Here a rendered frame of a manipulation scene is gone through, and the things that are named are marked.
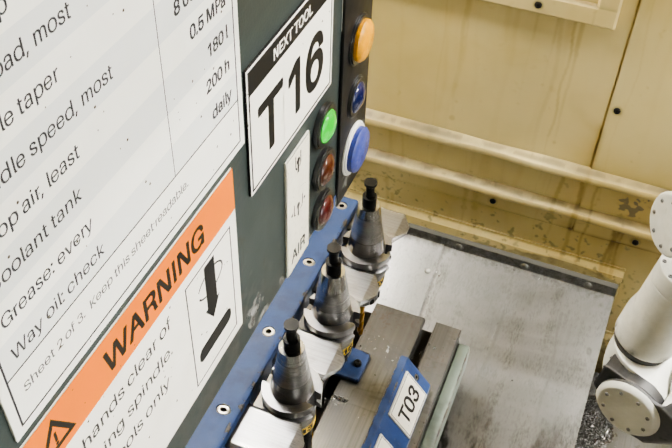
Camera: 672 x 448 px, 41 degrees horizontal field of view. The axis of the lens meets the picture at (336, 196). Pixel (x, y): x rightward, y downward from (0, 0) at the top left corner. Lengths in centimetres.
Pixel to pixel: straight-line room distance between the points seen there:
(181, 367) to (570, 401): 118
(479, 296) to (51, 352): 131
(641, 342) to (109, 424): 78
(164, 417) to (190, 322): 4
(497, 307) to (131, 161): 130
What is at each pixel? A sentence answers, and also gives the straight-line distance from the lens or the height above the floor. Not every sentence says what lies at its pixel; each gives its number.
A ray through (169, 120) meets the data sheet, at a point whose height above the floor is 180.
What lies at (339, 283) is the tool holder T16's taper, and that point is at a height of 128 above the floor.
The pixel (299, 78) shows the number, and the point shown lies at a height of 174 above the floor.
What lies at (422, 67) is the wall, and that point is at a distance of 140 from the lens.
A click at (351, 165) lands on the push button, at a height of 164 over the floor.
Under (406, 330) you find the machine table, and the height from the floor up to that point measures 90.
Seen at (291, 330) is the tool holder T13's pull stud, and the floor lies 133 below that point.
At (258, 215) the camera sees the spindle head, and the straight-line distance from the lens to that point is 43.
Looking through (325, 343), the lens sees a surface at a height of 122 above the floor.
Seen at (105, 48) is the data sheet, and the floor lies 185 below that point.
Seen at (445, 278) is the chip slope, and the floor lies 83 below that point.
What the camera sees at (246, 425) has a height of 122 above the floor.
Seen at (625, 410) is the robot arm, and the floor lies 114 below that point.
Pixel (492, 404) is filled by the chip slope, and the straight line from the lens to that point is 153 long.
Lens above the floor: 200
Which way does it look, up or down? 43 degrees down
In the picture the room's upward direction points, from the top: 2 degrees clockwise
